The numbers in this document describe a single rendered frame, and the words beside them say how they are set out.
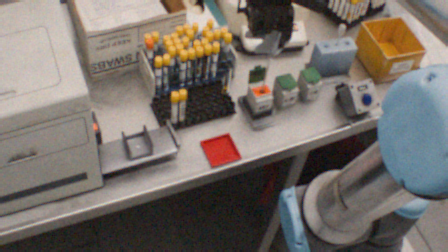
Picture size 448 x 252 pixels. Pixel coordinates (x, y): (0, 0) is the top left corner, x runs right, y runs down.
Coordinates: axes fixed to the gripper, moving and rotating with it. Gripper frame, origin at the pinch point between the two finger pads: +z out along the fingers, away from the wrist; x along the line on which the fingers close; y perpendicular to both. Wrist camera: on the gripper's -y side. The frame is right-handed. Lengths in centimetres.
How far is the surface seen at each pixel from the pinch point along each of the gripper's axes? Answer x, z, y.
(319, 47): -6.3, 10.6, -18.0
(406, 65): 2.2, 14.9, -41.2
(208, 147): 4.9, 20.4, 13.8
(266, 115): 2.3, 18.7, -1.0
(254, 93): 0.0, 12.9, 1.8
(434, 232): 23, 108, -87
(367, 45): -6.4, 14.1, -33.8
